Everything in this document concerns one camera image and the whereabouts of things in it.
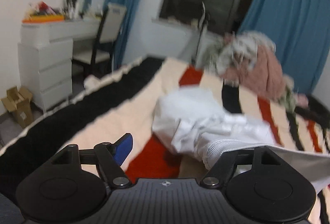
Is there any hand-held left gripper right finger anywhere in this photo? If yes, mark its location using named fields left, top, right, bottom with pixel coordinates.
left=200, top=146, right=284, bottom=188

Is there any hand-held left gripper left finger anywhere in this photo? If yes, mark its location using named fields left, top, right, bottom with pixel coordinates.
left=51, top=133, right=134, bottom=188

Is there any white garment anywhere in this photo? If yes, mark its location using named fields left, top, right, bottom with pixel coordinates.
left=152, top=87, right=330, bottom=195

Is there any striped blanket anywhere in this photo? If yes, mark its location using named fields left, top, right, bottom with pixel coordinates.
left=0, top=56, right=330, bottom=224

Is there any green patterned garment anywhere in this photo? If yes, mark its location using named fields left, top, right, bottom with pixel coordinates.
left=280, top=76, right=297, bottom=113

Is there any pink garment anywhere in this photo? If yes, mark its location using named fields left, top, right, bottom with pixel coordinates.
left=223, top=43, right=286, bottom=101

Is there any grey patterned fluffy garment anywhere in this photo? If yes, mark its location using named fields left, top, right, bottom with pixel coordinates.
left=203, top=32, right=276, bottom=75

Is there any cardboard box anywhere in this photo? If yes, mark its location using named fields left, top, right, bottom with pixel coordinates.
left=1, top=86, right=34, bottom=128

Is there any white dresser with drawers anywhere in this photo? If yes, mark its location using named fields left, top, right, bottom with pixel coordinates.
left=18, top=18, right=103, bottom=112

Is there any black and white chair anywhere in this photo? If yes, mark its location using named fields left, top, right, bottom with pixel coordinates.
left=72, top=3, right=127, bottom=77

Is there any black stand pole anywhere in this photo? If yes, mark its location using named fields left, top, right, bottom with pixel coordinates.
left=194, top=2, right=210, bottom=65

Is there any blue curtain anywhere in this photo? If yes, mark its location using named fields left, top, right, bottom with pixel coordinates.
left=103, top=0, right=156, bottom=70
left=237, top=0, right=330, bottom=104

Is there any orange tray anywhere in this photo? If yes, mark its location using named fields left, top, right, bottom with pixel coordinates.
left=22, top=14, right=65, bottom=24

